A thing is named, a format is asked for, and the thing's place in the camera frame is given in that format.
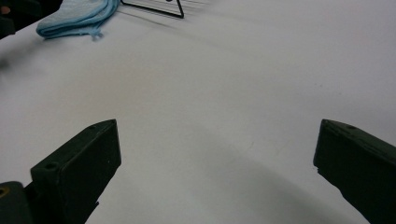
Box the black wire rack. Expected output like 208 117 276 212
120 0 185 20

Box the light blue towel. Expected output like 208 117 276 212
35 0 121 41

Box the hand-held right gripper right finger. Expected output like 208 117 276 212
313 119 396 224

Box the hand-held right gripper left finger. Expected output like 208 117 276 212
30 119 122 224

